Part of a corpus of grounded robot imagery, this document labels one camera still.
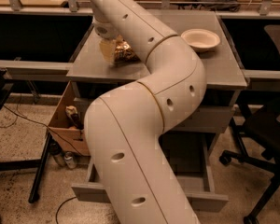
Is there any open grey middle drawer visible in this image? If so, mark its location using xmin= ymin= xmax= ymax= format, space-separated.
xmin=72 ymin=131 xmax=229 ymax=212

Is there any black office chair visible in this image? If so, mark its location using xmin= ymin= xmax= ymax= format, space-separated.
xmin=218 ymin=24 xmax=280 ymax=224

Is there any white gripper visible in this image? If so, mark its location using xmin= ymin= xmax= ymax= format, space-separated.
xmin=93 ymin=18 xmax=119 ymax=63

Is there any dark bottle on floor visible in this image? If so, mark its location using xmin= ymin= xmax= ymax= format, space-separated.
xmin=49 ymin=142 xmax=66 ymax=167

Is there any black floor cable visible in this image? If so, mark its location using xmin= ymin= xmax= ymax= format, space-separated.
xmin=0 ymin=93 xmax=84 ymax=157

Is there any clear bottle on floor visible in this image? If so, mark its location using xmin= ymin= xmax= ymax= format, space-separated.
xmin=64 ymin=152 xmax=77 ymax=169

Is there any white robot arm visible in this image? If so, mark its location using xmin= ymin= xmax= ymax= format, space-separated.
xmin=84 ymin=0 xmax=206 ymax=224

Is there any black table leg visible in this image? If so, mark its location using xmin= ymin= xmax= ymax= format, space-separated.
xmin=28 ymin=133 xmax=51 ymax=203

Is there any snack bag in box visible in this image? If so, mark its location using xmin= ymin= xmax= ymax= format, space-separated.
xmin=65 ymin=105 xmax=84 ymax=130

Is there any cardboard box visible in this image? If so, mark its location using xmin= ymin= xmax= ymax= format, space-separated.
xmin=49 ymin=82 xmax=90 ymax=156

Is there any closed grey upper drawer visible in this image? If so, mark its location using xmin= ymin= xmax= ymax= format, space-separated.
xmin=84 ymin=95 xmax=232 ymax=137

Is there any white paper bowl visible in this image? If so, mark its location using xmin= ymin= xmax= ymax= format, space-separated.
xmin=181 ymin=29 xmax=220 ymax=52

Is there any crushed orange soda can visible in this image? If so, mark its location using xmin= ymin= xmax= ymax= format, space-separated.
xmin=114 ymin=36 xmax=139 ymax=63

